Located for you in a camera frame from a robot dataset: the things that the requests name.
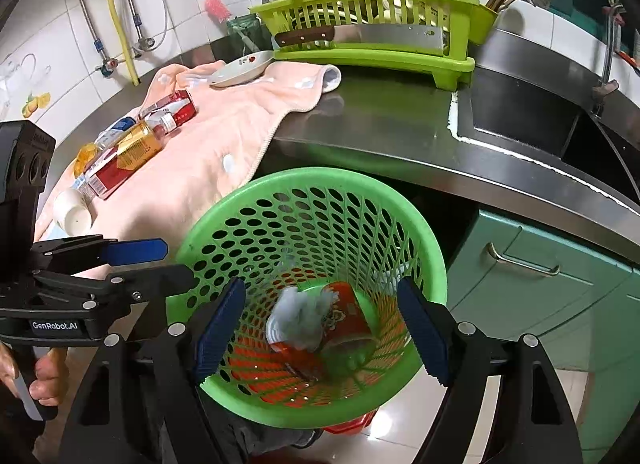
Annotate wooden-handled steel cleaver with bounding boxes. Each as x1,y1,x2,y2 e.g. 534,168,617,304
271,24,447,57

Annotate white flower-print plate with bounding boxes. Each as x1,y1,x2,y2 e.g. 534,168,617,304
209,50,275,88

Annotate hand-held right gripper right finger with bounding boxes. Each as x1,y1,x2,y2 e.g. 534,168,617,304
396,276,586,464

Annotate braided metal hose with valve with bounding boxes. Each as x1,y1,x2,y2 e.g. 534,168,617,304
60,0,121,78

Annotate amber liquid plastic bottle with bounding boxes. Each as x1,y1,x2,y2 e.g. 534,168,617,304
114,114,179,171

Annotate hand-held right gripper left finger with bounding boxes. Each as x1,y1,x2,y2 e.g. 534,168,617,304
60,276,247,464

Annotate red paper cup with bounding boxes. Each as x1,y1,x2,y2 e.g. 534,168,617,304
265,281,381,380

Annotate red and white carton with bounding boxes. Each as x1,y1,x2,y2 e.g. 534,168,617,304
139,90,196,129
84,146,151,201

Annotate green plastic dish rack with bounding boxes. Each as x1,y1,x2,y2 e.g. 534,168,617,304
249,0,501,92

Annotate yellow packet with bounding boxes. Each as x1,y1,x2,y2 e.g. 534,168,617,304
73,143,103,178

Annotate clear bottle with blue label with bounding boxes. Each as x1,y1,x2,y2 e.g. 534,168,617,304
95,115,140,147

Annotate green cabinet drawer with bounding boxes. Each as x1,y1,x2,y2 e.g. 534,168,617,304
445,209,635,342

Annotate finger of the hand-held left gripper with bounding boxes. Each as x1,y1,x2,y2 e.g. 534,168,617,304
30,264,199,317
30,238,169,271

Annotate person's left hand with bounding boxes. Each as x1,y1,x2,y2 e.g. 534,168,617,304
0,343,71,409

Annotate steel sink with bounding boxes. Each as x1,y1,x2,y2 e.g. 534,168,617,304
452,66,640,205

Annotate white cup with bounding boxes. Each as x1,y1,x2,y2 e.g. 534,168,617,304
52,188,93,235

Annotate metal faucet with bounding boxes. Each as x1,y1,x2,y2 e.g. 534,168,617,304
592,0,627,117

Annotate green plastic bag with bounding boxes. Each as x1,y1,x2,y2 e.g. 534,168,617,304
226,15,273,55

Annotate crumpled white tissue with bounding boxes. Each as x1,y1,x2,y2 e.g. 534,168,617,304
267,286,337,352

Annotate pink bottle brush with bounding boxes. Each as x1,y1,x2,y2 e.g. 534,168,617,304
204,0,231,24

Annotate pink towel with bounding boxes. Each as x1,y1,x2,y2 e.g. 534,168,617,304
32,60,342,289

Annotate dark cloth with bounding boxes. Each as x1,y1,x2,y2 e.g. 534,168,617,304
215,394,323,464

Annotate red plastic item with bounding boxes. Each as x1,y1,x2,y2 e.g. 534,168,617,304
322,409,377,437

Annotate green perforated plastic basket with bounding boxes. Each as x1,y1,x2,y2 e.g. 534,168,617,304
165,167,448,429

